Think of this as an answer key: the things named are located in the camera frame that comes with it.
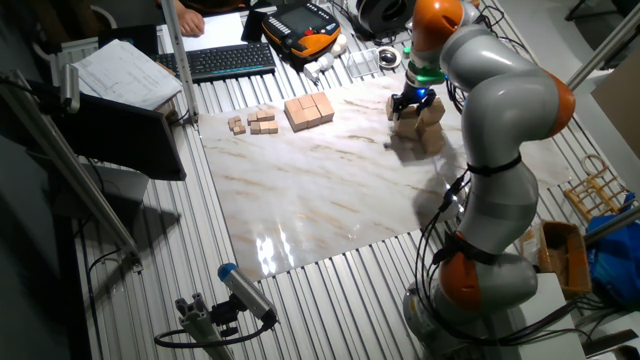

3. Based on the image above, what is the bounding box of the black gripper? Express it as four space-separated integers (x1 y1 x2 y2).
391 84 437 119

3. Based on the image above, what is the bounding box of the white paper stack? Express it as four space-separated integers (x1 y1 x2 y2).
71 38 184 112

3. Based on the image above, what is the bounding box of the bare person hand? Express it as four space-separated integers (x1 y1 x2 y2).
174 2 207 38

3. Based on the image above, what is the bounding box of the round metal tin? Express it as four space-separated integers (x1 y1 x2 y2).
376 45 403 70

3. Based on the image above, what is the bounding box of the clear plastic box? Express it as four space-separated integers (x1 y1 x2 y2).
345 47 381 79

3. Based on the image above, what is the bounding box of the white egg shaped object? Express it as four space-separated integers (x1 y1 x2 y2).
329 33 349 57

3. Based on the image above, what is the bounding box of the black round spool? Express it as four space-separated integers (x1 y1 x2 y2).
354 0 419 37

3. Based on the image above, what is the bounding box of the white power adapter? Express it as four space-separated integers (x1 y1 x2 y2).
302 52 336 84

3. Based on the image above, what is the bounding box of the black orange teach pendant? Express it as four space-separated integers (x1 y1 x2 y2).
260 1 343 65

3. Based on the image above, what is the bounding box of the white marble pattern mat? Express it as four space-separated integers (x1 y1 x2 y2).
198 69 574 284

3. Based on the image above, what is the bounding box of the black smartphone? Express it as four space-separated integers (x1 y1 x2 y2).
240 9 269 44

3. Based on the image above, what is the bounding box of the black computer keyboard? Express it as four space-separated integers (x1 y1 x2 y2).
153 42 277 84

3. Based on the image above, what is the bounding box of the wooden rack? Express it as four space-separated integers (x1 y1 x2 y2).
563 153 639 224

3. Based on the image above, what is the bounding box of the brown cardboard board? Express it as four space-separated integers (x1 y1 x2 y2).
591 49 640 177

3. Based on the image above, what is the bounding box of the brown cardboard box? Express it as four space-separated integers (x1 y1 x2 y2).
519 219 594 300

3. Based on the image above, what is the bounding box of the blue bag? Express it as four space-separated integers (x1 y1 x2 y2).
585 192 640 307

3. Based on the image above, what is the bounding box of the black box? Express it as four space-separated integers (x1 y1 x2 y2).
97 23 160 57

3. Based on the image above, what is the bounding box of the black monitor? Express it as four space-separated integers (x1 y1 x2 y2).
47 91 188 182

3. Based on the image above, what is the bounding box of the green gripper mount plate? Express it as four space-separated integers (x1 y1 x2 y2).
403 45 447 85

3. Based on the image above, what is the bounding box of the black cable bundle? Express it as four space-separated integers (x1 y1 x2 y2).
413 169 594 351

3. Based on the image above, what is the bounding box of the black strap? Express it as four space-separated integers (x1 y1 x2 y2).
432 230 501 267
466 153 523 178

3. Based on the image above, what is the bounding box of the aluminium profile post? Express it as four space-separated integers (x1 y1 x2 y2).
567 3 640 90
0 68 145 274
582 203 640 247
158 0 200 125

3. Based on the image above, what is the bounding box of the silver camera with blue end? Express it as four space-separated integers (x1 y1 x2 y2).
217 261 279 326

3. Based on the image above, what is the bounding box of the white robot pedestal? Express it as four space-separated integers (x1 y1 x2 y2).
492 272 589 360

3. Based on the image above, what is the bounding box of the black camera bracket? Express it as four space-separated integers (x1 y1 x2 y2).
209 293 242 339

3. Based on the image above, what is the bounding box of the short aluminium profile mount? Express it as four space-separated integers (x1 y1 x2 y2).
174 292 236 360

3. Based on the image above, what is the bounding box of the black camera cable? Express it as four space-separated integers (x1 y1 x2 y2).
153 319 277 350

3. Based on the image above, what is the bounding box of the silver depth camera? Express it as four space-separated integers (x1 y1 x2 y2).
59 63 82 114

